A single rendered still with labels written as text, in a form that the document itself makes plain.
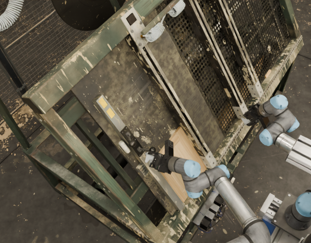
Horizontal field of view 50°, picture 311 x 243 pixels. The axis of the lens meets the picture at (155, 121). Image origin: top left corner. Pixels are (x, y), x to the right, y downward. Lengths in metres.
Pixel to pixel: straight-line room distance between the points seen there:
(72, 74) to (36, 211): 2.13
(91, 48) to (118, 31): 0.18
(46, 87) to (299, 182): 2.59
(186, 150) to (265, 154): 1.47
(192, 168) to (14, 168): 2.56
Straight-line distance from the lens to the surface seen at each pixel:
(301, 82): 4.17
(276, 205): 2.22
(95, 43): 1.61
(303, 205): 1.94
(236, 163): 3.20
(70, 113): 1.70
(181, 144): 2.13
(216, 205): 2.39
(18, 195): 3.62
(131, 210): 1.92
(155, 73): 1.87
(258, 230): 1.43
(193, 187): 1.59
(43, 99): 1.49
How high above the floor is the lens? 2.99
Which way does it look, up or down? 55 degrees down
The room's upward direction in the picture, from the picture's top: 8 degrees counter-clockwise
